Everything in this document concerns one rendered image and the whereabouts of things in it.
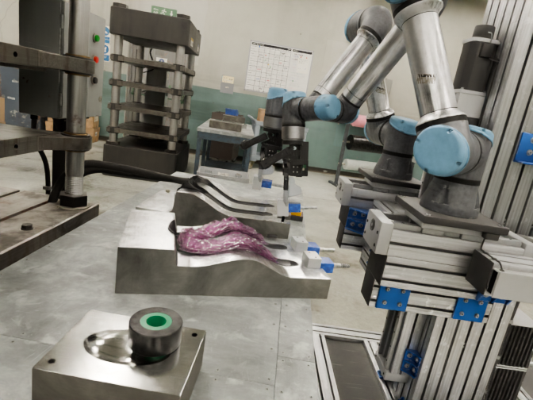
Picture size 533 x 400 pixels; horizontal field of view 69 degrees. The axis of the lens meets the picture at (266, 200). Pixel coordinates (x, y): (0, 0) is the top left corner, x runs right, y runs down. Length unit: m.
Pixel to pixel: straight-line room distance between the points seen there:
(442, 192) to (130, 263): 0.80
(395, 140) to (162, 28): 3.95
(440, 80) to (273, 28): 6.81
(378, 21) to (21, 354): 1.36
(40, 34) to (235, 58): 6.19
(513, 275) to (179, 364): 0.80
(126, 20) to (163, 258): 4.51
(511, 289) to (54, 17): 1.60
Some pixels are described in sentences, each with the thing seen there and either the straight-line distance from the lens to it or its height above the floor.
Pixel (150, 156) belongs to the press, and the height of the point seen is 0.32.
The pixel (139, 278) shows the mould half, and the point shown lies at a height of 0.84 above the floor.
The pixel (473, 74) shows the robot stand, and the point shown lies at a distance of 1.39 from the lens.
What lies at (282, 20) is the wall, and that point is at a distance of 7.77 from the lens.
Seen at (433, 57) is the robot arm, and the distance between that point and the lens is 1.04.
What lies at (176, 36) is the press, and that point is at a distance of 5.08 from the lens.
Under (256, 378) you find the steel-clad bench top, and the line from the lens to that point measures 0.72.
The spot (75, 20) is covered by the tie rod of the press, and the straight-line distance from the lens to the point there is 1.45.
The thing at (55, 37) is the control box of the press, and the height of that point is 1.34.
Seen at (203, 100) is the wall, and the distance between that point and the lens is 7.66.
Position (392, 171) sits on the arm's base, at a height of 1.07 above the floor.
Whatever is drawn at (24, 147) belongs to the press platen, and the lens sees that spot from 1.35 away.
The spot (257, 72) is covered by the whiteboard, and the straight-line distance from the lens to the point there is 7.63.
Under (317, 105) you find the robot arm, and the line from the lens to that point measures 1.18.
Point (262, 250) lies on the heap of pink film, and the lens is 0.96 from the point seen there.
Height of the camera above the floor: 1.25
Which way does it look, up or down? 14 degrees down
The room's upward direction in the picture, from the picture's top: 9 degrees clockwise
